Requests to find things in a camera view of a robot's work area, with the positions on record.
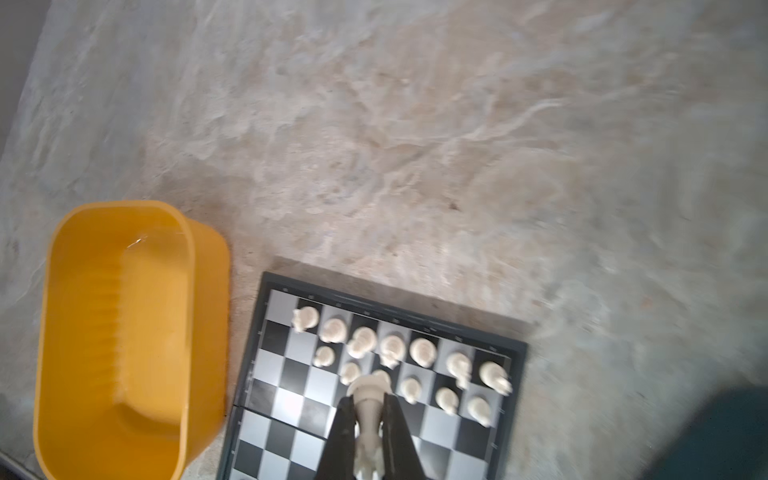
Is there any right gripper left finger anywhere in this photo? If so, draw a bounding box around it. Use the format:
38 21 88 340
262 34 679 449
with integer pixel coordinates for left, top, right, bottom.
314 396 356 480

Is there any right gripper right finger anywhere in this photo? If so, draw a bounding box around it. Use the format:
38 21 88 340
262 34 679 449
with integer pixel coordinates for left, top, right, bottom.
381 393 426 480

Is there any white chess piece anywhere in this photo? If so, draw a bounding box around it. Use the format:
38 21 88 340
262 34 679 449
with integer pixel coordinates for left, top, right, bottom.
347 370 392 479

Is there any black white chess board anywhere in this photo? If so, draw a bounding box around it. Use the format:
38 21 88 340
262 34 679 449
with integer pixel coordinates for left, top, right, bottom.
217 273 527 479

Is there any yellow plastic tray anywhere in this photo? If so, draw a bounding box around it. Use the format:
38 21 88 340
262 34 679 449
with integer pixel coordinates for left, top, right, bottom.
34 200 230 479

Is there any white chess pawn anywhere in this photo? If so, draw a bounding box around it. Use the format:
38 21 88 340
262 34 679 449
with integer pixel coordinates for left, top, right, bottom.
400 377 422 405
467 396 492 428
434 387 460 416

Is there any white chess king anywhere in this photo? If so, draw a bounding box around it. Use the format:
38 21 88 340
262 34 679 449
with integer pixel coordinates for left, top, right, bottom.
446 351 472 390

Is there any white chess rook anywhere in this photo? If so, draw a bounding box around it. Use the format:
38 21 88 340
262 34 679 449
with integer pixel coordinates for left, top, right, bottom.
479 361 513 396

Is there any teal plastic bin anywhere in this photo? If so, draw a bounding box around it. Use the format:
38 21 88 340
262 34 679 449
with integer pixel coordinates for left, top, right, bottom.
642 386 767 479

